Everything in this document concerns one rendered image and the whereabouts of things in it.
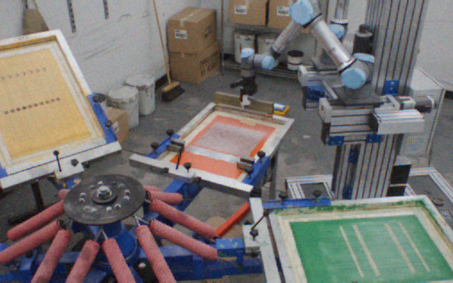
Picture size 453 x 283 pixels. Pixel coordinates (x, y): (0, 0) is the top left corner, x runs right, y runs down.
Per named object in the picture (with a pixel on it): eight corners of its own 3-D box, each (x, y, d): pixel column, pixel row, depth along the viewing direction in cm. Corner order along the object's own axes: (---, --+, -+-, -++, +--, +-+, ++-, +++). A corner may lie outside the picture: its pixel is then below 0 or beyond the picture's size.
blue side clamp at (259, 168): (260, 163, 252) (260, 152, 248) (269, 166, 250) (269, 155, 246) (239, 193, 229) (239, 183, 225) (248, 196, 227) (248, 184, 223)
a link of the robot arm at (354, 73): (375, 72, 237) (311, -10, 233) (368, 83, 226) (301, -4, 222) (357, 85, 245) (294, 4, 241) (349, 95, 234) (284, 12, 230)
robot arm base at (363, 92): (365, 88, 261) (368, 72, 256) (375, 98, 248) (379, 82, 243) (340, 89, 260) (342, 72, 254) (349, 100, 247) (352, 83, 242)
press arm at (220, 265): (402, 254, 202) (405, 244, 199) (407, 264, 197) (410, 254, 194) (121, 274, 192) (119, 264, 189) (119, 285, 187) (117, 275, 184)
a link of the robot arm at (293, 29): (315, -13, 242) (265, 50, 275) (308, -10, 234) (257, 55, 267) (331, 1, 242) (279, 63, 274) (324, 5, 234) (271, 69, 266)
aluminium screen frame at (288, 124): (211, 107, 308) (211, 102, 306) (294, 124, 287) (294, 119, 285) (146, 167, 247) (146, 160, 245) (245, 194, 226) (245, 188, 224)
